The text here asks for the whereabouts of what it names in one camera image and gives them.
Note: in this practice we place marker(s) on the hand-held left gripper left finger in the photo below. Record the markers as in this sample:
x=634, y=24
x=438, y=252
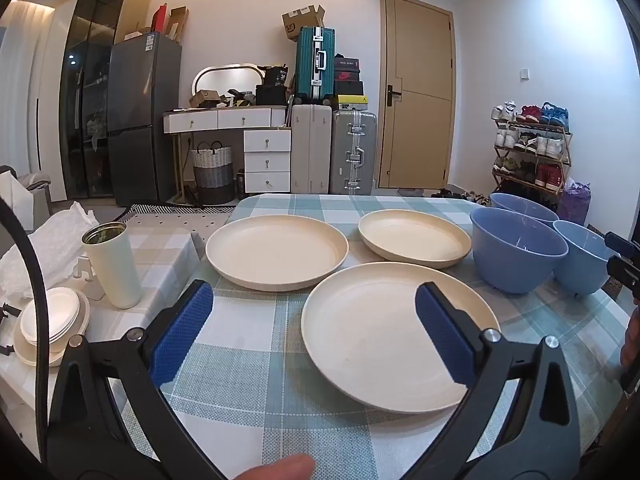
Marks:
x=180, y=330

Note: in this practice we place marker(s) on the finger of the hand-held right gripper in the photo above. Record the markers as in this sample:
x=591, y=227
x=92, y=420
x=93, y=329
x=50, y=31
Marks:
x=626, y=274
x=625, y=246

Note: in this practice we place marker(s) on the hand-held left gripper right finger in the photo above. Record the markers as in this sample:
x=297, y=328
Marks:
x=445, y=330

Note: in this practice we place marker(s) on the blue bowl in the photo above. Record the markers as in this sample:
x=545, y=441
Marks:
x=580, y=265
x=515, y=270
x=520, y=205

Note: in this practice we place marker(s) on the cream round plate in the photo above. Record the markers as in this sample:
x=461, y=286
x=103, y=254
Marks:
x=370, y=330
x=410, y=235
x=275, y=250

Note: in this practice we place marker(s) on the person's right hand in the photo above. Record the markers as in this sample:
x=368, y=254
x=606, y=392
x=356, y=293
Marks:
x=631, y=335

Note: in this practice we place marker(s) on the person's left hand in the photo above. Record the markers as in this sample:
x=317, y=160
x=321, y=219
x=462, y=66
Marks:
x=280, y=469

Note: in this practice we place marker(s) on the purple plastic bag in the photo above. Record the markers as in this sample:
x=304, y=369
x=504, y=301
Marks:
x=575, y=205

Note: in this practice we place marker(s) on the beige checked tablecloth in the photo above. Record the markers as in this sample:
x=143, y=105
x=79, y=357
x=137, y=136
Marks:
x=165, y=255

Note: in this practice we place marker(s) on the white tumbler cup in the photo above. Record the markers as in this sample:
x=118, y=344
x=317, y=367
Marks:
x=117, y=275

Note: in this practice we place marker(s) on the dotted cream rug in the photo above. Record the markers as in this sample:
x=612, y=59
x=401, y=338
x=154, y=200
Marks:
x=170, y=220

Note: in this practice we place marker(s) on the white plastic stand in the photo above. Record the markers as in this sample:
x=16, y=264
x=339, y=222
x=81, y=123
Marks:
x=82, y=272

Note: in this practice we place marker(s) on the green checked tablecloth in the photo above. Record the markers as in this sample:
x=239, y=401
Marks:
x=280, y=410

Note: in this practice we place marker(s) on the wooden shoe rack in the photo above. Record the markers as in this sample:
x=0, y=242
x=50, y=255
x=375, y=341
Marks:
x=560, y=133

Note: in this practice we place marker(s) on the pile of dark shoes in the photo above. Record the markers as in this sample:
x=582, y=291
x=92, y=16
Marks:
x=455, y=195

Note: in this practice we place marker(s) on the rows of sneakers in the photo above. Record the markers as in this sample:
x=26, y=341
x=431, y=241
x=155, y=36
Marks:
x=550, y=115

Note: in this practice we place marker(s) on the large white paper plate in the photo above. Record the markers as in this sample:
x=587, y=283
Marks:
x=30, y=355

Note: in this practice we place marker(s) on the crumpled white plastic wrap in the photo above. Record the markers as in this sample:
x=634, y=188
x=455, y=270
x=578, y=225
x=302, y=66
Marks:
x=45, y=255

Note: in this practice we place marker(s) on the black bottle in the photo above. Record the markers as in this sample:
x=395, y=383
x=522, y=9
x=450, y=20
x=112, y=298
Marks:
x=241, y=185

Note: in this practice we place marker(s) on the woven laundry basket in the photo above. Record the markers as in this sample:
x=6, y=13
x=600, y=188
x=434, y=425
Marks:
x=212, y=175

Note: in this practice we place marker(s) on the white drawer unit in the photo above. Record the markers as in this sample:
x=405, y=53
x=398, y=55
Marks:
x=267, y=160

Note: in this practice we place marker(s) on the silver suitcase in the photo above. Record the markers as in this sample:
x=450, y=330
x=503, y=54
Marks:
x=352, y=150

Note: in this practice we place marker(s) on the grey upholstered seat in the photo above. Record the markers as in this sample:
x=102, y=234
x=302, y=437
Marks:
x=37, y=185

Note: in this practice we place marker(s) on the white vanity desk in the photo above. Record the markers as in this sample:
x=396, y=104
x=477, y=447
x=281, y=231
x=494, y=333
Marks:
x=200, y=120

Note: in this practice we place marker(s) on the beige suitcase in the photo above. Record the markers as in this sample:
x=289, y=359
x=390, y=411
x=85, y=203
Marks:
x=310, y=150

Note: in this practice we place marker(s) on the dark grey refrigerator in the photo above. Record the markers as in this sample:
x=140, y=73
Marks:
x=140, y=110

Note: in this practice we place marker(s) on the small cardboard box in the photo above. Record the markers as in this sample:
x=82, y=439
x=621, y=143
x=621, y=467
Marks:
x=204, y=99

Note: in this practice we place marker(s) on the black glass cabinet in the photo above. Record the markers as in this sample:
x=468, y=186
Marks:
x=85, y=110

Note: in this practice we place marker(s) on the yellow and black shoebox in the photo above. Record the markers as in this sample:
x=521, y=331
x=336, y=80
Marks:
x=352, y=102

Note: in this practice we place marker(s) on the black storage case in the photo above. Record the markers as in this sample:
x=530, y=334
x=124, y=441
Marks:
x=272, y=96

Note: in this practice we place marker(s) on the oval vanity mirror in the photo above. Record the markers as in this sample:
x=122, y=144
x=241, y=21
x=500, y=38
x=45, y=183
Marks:
x=225, y=80

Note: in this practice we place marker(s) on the red and black shoebox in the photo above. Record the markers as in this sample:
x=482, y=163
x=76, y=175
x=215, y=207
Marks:
x=347, y=76

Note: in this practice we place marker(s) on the tan wooden door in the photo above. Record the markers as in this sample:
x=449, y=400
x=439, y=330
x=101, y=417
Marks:
x=415, y=45

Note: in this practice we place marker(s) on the white curtain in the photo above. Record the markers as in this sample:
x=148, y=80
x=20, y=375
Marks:
x=20, y=90

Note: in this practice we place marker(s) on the teal suitcase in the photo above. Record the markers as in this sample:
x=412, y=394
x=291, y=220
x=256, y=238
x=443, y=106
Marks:
x=312, y=65

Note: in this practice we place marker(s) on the red box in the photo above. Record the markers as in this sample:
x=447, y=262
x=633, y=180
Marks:
x=160, y=20

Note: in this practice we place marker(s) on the open cardboard box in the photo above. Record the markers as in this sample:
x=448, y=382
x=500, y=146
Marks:
x=300, y=25

